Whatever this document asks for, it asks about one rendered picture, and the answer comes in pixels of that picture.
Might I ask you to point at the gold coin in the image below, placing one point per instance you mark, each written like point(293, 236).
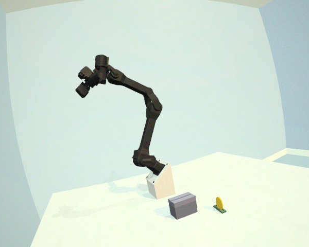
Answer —
point(219, 203)

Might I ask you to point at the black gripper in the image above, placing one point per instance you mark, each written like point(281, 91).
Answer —
point(83, 88)

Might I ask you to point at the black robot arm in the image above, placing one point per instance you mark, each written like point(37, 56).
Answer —
point(141, 156)

